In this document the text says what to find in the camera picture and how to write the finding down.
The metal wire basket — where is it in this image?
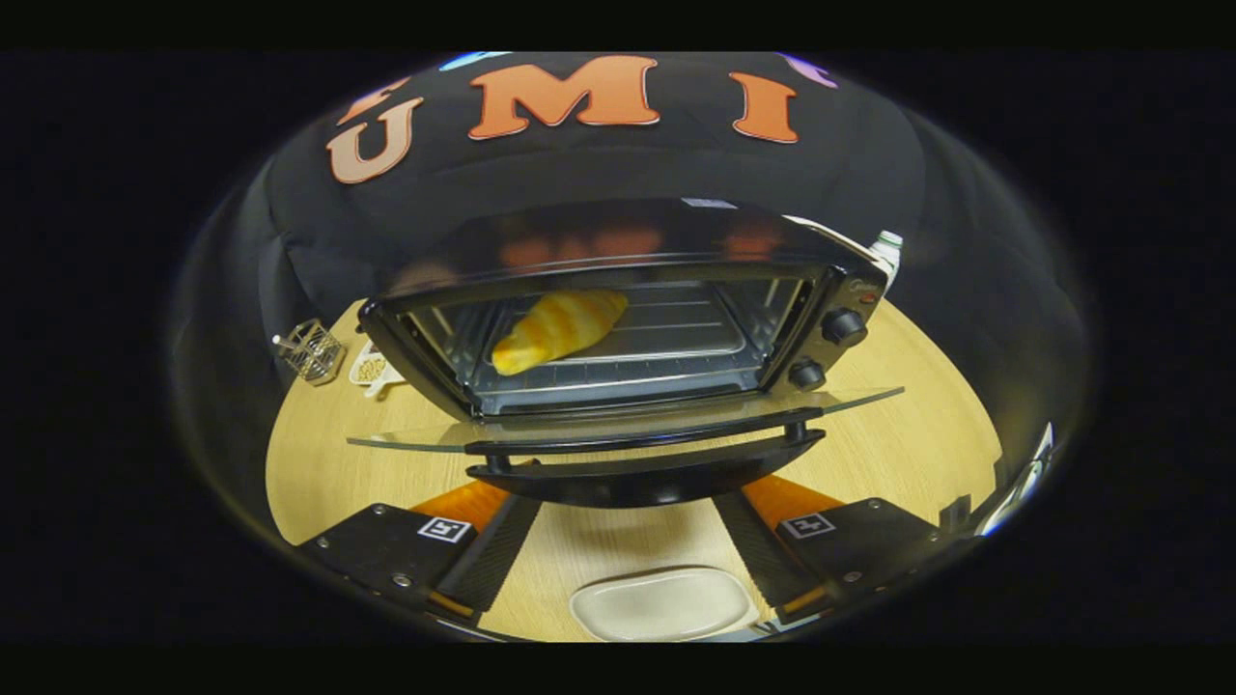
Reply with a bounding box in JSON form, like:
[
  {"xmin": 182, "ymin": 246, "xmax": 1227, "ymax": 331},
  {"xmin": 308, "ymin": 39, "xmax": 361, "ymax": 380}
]
[{"xmin": 272, "ymin": 319, "xmax": 347, "ymax": 387}]

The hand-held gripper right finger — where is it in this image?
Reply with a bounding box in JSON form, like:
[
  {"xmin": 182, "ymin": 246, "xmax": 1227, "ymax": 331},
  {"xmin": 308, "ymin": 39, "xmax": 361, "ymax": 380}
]
[{"xmin": 715, "ymin": 473, "xmax": 952, "ymax": 619}]

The metal wire oven rack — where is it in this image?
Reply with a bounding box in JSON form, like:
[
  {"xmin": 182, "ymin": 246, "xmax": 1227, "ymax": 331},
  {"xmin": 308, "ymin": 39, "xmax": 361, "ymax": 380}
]
[{"xmin": 471, "ymin": 355, "xmax": 775, "ymax": 399}]

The black toaster oven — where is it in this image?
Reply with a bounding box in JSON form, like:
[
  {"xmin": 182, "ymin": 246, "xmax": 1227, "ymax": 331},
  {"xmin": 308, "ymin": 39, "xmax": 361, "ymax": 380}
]
[{"xmin": 346, "ymin": 198, "xmax": 906, "ymax": 510}]

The white oval plate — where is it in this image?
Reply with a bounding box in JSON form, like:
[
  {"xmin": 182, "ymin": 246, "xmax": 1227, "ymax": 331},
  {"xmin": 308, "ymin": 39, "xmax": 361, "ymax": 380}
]
[{"xmin": 569, "ymin": 568, "xmax": 752, "ymax": 643}]

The small white green-label bottle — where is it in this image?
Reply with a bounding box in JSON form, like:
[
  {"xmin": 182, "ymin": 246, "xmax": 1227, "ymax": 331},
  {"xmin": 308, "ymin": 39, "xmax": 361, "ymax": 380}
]
[{"xmin": 869, "ymin": 230, "xmax": 905, "ymax": 292}]

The metal baking tray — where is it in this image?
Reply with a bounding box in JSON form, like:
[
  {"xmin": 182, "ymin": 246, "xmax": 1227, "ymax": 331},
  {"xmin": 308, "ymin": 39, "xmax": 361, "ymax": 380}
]
[{"xmin": 483, "ymin": 299, "xmax": 749, "ymax": 368}]

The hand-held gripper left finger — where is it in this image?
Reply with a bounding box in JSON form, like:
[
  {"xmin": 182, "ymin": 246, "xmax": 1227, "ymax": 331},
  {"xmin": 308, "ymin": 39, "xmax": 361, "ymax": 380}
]
[{"xmin": 297, "ymin": 481, "xmax": 542, "ymax": 619}]

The yellow croissant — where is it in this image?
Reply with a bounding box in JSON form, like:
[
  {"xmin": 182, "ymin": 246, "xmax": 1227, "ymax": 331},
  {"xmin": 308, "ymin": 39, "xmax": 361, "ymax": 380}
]
[{"xmin": 491, "ymin": 290, "xmax": 630, "ymax": 377}]

